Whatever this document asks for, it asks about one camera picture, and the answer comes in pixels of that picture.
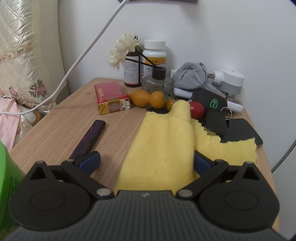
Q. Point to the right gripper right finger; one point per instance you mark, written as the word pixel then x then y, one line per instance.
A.
pixel 209 173

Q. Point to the red cigarette pack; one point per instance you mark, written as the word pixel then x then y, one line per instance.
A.
pixel 111 97

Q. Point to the white artificial flowers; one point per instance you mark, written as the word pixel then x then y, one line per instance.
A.
pixel 126 43

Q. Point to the glass reed diffuser bottle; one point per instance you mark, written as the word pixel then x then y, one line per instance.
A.
pixel 158 81

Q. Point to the black car key fob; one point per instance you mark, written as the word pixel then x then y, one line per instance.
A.
pixel 215 121

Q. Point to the orange gourd ornament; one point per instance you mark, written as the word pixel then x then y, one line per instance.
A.
pixel 141 98

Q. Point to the grey crumpled cloth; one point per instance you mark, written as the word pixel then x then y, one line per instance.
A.
pixel 191 76

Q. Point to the red round ball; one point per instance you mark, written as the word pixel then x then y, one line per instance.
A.
pixel 197 110

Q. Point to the pink bed sheet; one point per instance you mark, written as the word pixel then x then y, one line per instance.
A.
pixel 9 123

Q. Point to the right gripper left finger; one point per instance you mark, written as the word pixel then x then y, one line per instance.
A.
pixel 79 171

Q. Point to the green plastic container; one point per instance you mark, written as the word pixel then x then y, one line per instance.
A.
pixel 10 179

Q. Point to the purple black lighter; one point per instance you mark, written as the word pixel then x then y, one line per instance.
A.
pixel 88 140

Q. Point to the grey wall socket panel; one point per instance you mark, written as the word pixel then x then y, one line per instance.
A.
pixel 178 1

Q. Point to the black car key case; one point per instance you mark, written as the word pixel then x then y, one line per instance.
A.
pixel 208 99

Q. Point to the white round device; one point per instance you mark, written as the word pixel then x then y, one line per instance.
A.
pixel 227 80

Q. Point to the black smartphone on table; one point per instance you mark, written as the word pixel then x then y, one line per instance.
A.
pixel 239 129

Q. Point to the white cap pill bottle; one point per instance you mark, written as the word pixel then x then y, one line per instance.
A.
pixel 154 50

